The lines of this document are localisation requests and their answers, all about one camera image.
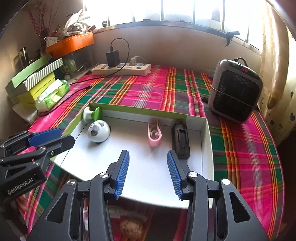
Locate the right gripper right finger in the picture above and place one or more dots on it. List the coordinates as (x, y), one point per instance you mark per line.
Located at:
(234, 219)

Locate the white power strip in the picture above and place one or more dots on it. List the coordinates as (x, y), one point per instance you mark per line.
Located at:
(140, 69)

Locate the green striped box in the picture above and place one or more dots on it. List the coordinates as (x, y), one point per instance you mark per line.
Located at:
(33, 73)

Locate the white panda egg toy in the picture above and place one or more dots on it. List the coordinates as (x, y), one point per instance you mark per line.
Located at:
(99, 131)

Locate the heart pattern curtain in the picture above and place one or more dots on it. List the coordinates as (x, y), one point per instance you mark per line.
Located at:
(277, 100)

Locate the grey portable heater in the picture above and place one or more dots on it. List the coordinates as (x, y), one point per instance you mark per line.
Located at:
(235, 90)

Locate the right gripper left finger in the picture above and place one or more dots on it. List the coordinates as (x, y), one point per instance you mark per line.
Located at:
(63, 218)

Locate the black charger adapter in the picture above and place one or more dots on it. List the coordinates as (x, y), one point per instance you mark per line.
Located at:
(113, 58)

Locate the red flower branches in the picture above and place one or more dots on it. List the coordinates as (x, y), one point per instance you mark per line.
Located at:
(42, 15)

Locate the pink clip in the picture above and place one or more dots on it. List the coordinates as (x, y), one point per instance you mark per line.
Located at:
(154, 134)

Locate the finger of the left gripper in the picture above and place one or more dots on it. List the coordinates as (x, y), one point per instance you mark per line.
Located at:
(51, 149)
(23, 140)

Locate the green tissue pack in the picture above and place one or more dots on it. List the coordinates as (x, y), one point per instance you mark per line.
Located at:
(51, 95)

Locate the black rectangular device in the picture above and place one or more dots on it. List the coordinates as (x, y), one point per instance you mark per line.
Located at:
(180, 140)

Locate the plaid bed cloth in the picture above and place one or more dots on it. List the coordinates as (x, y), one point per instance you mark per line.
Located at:
(244, 153)

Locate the green white spool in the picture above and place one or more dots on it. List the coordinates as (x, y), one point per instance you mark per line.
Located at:
(89, 115)

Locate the orange tray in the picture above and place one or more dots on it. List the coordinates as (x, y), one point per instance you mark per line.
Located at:
(70, 44)

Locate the white plug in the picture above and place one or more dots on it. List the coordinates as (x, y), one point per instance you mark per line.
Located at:
(133, 60)

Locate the green white cardboard box tray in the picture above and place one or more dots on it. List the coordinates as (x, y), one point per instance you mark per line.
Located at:
(148, 178)

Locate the walnut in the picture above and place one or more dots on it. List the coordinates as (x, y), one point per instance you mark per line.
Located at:
(132, 229)

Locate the yellow green box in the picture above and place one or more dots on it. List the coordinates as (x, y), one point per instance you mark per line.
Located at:
(28, 99)

